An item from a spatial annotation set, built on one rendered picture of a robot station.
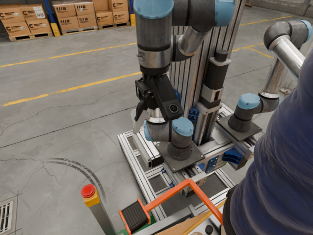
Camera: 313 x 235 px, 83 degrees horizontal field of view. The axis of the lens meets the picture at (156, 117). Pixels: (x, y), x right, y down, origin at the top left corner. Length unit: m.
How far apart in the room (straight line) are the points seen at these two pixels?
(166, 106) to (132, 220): 0.44
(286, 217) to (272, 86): 0.94
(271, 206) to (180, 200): 1.47
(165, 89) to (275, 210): 0.33
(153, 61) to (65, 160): 2.30
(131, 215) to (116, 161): 1.69
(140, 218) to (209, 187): 1.35
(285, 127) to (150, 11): 0.30
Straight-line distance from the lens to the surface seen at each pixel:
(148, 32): 0.39
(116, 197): 2.13
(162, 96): 0.42
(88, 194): 1.01
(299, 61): 0.99
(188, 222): 1.02
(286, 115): 0.35
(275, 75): 1.25
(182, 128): 0.91
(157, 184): 1.91
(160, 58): 0.40
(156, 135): 0.93
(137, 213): 0.71
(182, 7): 0.48
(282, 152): 0.36
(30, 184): 2.58
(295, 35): 1.17
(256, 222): 0.50
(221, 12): 0.49
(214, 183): 2.01
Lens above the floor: 1.91
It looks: 42 degrees down
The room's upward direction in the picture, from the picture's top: straight up
